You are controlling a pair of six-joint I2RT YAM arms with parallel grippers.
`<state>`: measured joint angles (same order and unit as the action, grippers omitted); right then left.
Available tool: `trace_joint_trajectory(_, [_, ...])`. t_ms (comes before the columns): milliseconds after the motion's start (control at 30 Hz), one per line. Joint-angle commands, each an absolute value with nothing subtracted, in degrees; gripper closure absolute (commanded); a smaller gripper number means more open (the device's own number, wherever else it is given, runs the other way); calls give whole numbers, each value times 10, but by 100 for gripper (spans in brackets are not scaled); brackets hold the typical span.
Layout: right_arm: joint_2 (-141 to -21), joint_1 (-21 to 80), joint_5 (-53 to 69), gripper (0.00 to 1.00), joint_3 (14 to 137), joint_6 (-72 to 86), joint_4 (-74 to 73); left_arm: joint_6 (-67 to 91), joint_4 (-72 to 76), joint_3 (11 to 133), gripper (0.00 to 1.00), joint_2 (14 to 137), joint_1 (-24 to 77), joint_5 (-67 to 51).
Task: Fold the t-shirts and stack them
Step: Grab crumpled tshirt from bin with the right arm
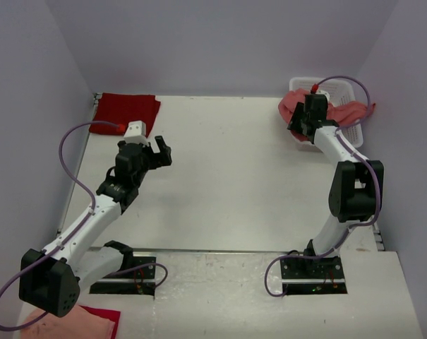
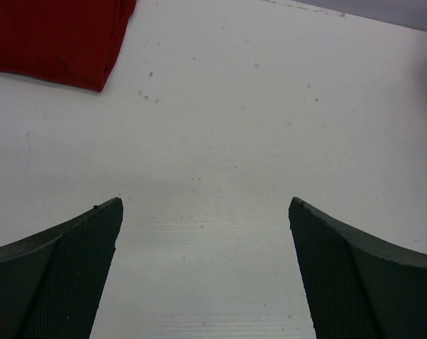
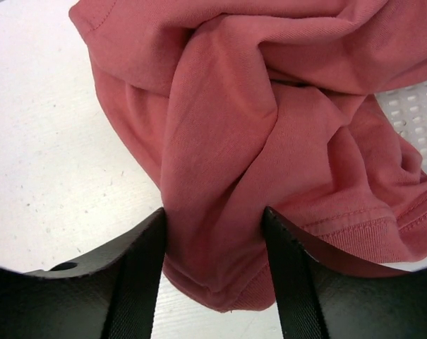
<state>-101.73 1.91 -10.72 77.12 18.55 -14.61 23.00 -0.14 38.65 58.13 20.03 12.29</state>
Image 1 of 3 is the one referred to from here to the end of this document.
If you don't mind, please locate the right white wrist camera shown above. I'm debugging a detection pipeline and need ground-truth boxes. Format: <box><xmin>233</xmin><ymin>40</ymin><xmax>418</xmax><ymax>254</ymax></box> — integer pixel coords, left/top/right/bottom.
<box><xmin>315</xmin><ymin>89</ymin><xmax>330</xmax><ymax>102</ymax></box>

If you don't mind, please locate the white plastic basket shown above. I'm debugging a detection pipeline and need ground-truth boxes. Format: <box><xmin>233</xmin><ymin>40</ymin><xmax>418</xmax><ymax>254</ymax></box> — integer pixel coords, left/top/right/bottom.
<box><xmin>289</xmin><ymin>76</ymin><xmax>363</xmax><ymax>153</ymax></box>

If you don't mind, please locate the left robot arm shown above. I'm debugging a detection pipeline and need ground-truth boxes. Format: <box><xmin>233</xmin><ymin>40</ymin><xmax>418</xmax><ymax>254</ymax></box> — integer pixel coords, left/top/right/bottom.
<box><xmin>19</xmin><ymin>136</ymin><xmax>172</xmax><ymax>317</ymax></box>

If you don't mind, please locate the folded light pink shirt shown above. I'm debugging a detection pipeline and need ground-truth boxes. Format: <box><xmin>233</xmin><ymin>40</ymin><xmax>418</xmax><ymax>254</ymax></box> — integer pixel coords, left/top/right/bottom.
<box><xmin>20</xmin><ymin>305</ymin><xmax>115</xmax><ymax>339</ymax></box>

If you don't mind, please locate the folded dark red shirt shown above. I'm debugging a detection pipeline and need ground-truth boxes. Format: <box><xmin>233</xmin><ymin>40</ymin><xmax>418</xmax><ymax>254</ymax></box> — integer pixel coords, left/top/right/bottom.
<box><xmin>94</xmin><ymin>93</ymin><xmax>161</xmax><ymax>137</ymax></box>

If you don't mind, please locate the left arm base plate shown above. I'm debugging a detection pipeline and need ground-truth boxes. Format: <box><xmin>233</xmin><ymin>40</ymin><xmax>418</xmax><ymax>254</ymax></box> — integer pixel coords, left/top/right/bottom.
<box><xmin>88</xmin><ymin>252</ymin><xmax>156</xmax><ymax>297</ymax></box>

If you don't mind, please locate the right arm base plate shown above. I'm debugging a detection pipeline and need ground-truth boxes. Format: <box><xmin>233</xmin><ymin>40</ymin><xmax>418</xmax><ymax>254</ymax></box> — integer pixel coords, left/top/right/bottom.
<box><xmin>280</xmin><ymin>256</ymin><xmax>347</xmax><ymax>296</ymax></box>

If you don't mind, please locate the folded red shirt front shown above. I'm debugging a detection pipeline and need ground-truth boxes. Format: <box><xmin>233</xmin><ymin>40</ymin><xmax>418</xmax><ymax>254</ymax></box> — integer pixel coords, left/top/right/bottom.
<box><xmin>81</xmin><ymin>305</ymin><xmax>121</xmax><ymax>339</ymax></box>

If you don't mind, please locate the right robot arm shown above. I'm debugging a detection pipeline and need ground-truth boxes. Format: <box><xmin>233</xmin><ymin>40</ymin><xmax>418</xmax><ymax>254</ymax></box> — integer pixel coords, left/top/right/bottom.
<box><xmin>288</xmin><ymin>92</ymin><xmax>384</xmax><ymax>278</ymax></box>

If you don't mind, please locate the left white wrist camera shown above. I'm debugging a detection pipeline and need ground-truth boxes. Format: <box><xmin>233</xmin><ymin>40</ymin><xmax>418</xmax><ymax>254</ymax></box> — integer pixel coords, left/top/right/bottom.
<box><xmin>124</xmin><ymin>121</ymin><xmax>146</xmax><ymax>138</ymax></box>

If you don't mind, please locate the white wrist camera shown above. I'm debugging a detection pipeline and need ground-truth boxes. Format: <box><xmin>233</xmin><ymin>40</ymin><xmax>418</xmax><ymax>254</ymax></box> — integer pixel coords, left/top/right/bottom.
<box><xmin>315</xmin><ymin>89</ymin><xmax>330</xmax><ymax>102</ymax></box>
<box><xmin>124</xmin><ymin>121</ymin><xmax>146</xmax><ymax>138</ymax></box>

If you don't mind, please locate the salmon pink t shirt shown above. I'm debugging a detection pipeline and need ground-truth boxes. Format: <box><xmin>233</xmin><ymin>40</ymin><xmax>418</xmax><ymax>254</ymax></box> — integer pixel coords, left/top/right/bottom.
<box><xmin>278</xmin><ymin>88</ymin><xmax>367</xmax><ymax>149</ymax></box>

